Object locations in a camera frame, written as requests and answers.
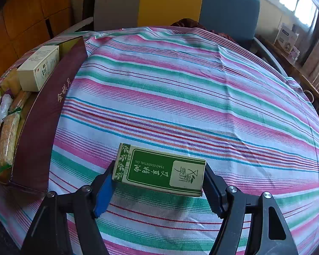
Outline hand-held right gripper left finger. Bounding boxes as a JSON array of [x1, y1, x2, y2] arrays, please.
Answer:
[[21, 160, 117, 255]]

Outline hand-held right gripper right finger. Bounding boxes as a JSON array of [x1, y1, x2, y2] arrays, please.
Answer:
[[201, 164, 299, 255]]

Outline green printed box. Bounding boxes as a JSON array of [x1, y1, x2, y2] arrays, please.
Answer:
[[112, 143, 207, 197]]

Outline maroon gift box gold interior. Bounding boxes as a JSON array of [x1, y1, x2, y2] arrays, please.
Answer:
[[0, 36, 88, 193]]

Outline long cracker packet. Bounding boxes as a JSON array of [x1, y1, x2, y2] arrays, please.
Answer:
[[0, 113, 20, 168]]

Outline short cracker packet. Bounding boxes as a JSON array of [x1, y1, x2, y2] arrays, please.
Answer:
[[9, 90, 32, 112]]

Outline white carton box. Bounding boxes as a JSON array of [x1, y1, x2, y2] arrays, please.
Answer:
[[17, 45, 60, 92]]

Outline striped cloth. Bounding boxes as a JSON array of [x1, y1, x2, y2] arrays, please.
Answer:
[[0, 26, 319, 255]]

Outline clear plastic bag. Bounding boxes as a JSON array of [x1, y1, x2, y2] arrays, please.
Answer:
[[0, 93, 14, 123]]

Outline wooden side table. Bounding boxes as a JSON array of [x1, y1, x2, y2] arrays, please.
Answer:
[[255, 33, 319, 104]]

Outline white blue printed carton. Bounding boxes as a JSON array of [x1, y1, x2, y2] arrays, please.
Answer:
[[274, 23, 299, 53]]

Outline dark red garment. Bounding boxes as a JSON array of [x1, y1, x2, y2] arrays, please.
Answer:
[[171, 18, 240, 44]]

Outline grey yellow blue chair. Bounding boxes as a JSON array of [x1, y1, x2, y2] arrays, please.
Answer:
[[69, 0, 288, 77]]

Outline wooden wardrobe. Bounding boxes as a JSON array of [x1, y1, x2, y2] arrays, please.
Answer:
[[0, 0, 75, 72]]

